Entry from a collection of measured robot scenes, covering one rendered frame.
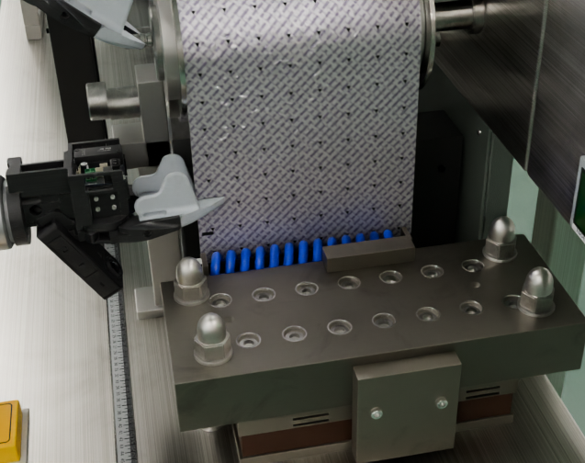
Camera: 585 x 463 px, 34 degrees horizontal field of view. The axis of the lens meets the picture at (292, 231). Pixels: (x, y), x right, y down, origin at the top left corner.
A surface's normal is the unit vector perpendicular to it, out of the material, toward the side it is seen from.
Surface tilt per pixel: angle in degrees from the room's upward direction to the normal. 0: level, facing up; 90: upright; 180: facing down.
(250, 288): 0
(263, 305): 0
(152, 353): 0
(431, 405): 90
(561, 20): 90
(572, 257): 90
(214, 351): 90
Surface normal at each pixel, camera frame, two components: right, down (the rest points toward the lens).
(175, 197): 0.22, 0.53
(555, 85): -0.98, 0.13
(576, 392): -0.02, -0.84
